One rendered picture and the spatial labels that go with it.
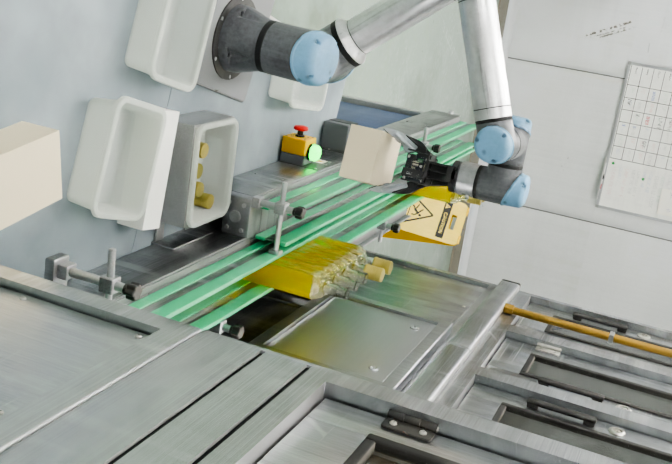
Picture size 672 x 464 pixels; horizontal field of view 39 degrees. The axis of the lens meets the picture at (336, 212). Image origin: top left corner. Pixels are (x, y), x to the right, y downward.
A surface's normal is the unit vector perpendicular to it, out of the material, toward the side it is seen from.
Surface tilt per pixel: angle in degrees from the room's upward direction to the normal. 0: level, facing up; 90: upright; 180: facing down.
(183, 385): 90
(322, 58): 9
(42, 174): 0
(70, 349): 90
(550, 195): 90
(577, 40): 90
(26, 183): 0
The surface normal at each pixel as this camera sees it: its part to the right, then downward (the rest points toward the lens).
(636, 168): -0.38, 0.19
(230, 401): 0.14, -0.95
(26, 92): 0.91, 0.23
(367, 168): -0.32, -0.07
